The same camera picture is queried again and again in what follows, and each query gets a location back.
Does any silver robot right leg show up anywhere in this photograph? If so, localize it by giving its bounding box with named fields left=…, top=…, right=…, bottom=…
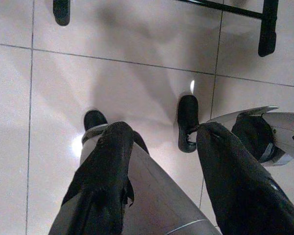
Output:
left=207, top=105, right=294, bottom=169

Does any silver robot leg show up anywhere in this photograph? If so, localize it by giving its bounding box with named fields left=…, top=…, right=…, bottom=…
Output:
left=49, top=123, right=222, bottom=235
left=207, top=105, right=294, bottom=169

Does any silver robot left leg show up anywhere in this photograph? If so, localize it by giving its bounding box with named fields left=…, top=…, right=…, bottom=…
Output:
left=49, top=123, right=222, bottom=235

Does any black robot right foot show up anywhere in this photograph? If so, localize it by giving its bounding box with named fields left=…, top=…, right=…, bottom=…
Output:
left=177, top=94, right=199, bottom=153

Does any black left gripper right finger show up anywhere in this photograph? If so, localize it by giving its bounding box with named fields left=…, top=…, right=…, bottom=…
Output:
left=196, top=122, right=294, bottom=235

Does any black metal table frame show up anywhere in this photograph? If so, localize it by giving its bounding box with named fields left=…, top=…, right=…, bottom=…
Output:
left=52, top=0, right=279, bottom=57

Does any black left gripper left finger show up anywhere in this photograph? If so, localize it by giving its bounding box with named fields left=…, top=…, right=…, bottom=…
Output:
left=49, top=121, right=135, bottom=235

